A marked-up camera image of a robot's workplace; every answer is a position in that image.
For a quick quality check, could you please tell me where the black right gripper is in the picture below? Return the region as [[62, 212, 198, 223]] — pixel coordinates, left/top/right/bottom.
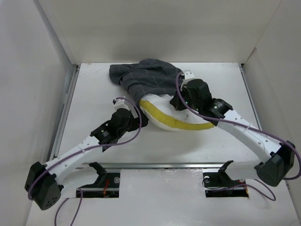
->
[[170, 84, 201, 112]]

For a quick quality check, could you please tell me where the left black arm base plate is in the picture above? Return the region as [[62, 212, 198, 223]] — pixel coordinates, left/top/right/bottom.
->
[[80, 172, 120, 198]]

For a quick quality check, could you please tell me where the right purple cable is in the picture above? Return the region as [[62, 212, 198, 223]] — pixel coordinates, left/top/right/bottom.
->
[[175, 72, 301, 202]]

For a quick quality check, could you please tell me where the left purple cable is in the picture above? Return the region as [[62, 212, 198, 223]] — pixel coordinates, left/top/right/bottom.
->
[[27, 96, 142, 223]]

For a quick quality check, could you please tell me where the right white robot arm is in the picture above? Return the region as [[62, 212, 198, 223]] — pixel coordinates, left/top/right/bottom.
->
[[170, 79, 295, 187]]

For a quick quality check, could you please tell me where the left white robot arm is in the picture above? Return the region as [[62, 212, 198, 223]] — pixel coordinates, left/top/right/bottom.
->
[[24, 108, 149, 210]]

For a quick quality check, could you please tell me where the dark grey checked pillowcase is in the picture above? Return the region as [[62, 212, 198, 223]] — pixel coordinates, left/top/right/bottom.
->
[[109, 58, 182, 103]]

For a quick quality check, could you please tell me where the white pillow with yellow piping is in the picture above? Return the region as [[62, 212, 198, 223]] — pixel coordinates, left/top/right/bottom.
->
[[139, 94, 214, 131]]

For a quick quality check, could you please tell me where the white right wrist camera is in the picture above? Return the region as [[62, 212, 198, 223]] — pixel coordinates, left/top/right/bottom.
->
[[181, 70, 196, 86]]

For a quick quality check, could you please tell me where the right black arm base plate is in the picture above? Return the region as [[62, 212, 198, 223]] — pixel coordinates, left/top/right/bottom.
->
[[202, 172, 249, 198]]

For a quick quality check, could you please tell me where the purple cable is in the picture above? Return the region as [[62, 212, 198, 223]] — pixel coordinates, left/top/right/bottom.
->
[[175, 72, 301, 202], [27, 96, 142, 223]]

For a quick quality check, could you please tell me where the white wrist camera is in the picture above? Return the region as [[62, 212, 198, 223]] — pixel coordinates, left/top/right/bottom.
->
[[113, 97, 138, 118], [181, 70, 196, 86]]

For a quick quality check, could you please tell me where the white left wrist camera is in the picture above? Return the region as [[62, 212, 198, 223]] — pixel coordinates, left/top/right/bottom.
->
[[113, 97, 138, 118]]

